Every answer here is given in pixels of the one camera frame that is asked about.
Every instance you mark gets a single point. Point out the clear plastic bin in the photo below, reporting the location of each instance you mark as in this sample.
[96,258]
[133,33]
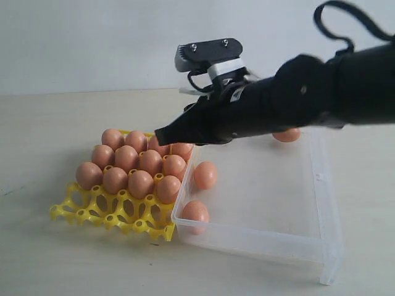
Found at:
[271,200]

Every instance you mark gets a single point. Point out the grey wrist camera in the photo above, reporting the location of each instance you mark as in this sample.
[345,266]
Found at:
[202,55]

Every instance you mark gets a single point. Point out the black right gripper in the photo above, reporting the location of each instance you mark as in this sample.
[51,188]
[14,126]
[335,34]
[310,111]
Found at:
[244,111]

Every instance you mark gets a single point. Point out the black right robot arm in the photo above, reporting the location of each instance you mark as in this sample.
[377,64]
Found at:
[352,88]

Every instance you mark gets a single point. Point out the yellow plastic egg tray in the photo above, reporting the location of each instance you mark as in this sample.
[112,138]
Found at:
[120,210]

